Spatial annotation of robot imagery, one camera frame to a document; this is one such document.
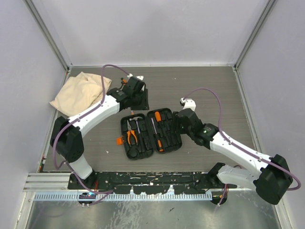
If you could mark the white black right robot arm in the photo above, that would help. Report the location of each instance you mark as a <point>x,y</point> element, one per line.
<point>268,176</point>

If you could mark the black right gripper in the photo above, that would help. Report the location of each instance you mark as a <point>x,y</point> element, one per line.
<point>177,122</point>

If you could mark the black orange grip screwdriver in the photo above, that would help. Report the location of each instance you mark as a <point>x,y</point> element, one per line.
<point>158,141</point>

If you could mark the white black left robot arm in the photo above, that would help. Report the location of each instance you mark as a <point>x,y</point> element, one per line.
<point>67,134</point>

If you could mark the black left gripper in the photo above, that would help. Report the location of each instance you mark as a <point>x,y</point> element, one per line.
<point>144,105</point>

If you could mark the black plastic tool case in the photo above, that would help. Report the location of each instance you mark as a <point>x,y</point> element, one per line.
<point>146,139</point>

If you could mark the orange handle black shaft screwdriver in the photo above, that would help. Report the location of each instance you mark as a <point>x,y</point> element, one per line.
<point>158,117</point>

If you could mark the white slotted cable duct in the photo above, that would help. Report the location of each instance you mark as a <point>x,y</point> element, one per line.
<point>84,196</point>

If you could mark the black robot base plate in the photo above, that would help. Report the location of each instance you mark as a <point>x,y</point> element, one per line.
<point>154,182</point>

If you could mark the beige cloth drawstring bag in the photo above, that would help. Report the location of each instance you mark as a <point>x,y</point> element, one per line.
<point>80,92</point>

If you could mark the orange black needle nose pliers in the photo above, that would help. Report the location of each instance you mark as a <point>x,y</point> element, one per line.
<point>131,136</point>

